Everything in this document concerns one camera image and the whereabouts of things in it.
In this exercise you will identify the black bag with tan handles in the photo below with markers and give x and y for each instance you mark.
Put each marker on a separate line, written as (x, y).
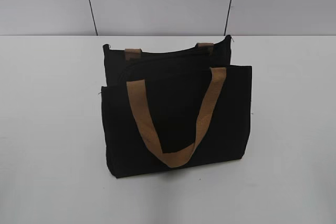
(173, 110)

